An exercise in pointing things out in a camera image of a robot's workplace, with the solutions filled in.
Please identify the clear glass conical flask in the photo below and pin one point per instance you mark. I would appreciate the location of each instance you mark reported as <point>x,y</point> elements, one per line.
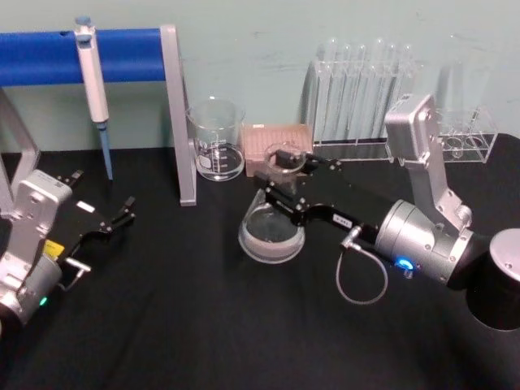
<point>268,239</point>

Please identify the pipette tip box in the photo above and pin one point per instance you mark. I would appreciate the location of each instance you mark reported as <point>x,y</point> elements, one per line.
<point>260,138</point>

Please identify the clear glass beaker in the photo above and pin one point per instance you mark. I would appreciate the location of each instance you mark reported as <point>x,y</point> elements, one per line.
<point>217,138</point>

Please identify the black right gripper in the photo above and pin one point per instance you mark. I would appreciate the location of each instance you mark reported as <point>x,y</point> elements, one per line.
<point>357,207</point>

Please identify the clear glass test tube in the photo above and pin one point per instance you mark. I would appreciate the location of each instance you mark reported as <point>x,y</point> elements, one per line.
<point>345,85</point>
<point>331,81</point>
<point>360,85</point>
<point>380,81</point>
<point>406,69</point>
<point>392,81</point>

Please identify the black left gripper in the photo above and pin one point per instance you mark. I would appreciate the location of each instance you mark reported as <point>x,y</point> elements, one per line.
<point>83,223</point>

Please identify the blue bar grey stand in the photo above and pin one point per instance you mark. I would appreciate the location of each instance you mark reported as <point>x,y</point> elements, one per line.
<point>48,55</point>

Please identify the black table cloth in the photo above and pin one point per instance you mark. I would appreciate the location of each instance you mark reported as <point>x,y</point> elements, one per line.
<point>203,325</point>

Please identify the white and blue pipette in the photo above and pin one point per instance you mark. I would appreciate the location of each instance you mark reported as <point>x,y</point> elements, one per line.
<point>94,93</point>

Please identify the clear acrylic test tube rack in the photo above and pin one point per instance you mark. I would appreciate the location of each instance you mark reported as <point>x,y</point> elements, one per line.
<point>349,126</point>

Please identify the small clear acrylic rack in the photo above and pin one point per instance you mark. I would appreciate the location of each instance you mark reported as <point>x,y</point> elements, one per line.
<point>479,138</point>

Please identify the large clear glass tube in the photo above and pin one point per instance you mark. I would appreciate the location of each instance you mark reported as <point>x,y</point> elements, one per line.
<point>463,81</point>

